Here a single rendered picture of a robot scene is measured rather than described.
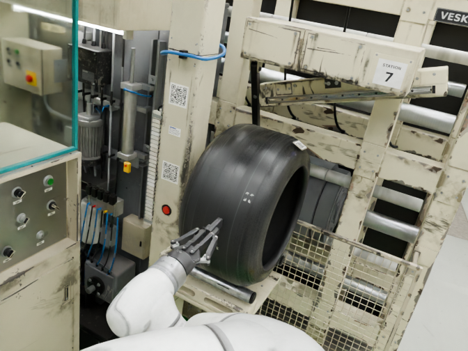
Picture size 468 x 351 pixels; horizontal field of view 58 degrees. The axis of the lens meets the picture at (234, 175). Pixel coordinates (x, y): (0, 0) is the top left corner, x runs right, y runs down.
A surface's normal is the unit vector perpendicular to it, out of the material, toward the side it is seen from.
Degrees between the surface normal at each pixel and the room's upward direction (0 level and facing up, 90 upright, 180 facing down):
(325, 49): 90
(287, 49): 90
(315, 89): 90
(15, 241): 90
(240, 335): 10
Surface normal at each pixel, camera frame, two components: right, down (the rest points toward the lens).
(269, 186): 0.44, -0.11
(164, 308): 0.76, -0.24
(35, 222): 0.88, 0.32
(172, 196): -0.46, 0.29
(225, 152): -0.13, -0.57
